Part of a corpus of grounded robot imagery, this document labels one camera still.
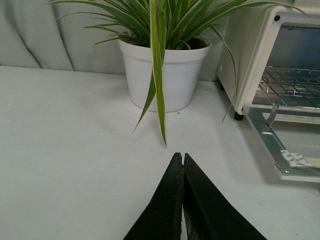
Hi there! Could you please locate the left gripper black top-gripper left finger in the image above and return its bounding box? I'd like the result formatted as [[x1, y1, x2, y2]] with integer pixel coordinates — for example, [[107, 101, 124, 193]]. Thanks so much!
[[124, 152, 185, 240]]

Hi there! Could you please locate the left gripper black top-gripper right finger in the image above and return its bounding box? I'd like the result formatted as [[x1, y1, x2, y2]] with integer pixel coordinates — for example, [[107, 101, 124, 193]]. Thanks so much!
[[183, 153, 265, 240]]

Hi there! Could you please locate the glass oven door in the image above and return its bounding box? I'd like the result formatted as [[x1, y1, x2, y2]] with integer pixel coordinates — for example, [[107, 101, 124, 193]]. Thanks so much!
[[243, 106, 320, 183]]

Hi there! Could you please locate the cream toaster oven body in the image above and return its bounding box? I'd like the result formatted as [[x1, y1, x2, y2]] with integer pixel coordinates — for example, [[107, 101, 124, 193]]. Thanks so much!
[[217, 0, 320, 119]]

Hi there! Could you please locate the white plant pot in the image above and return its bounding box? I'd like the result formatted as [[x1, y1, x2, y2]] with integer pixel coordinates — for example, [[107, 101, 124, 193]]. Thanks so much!
[[118, 36, 212, 113]]

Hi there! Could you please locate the green spider plant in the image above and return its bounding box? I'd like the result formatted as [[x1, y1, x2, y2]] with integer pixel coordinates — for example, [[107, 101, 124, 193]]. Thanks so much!
[[44, 0, 311, 148]]

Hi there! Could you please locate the white backdrop curtain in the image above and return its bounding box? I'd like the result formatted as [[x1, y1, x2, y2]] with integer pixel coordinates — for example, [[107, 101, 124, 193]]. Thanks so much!
[[0, 0, 320, 83]]

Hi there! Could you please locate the wire oven rack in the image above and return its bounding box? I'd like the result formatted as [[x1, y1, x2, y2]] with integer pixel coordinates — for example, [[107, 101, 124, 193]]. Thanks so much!
[[252, 66, 320, 110]]

